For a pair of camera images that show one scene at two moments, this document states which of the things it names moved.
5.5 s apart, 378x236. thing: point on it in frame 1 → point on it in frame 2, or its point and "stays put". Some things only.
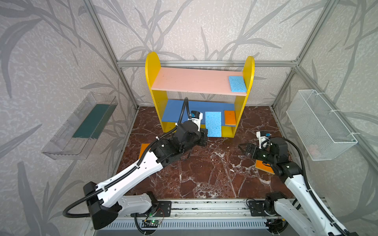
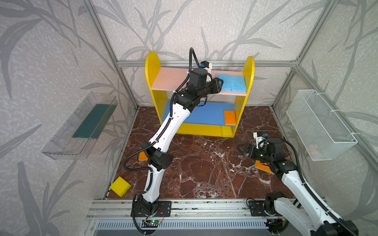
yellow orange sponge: x=230 y=119 stays put
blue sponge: x=237 y=84 stays put
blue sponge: x=213 y=120 → x=226 y=85
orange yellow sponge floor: x=264 y=165 stays put
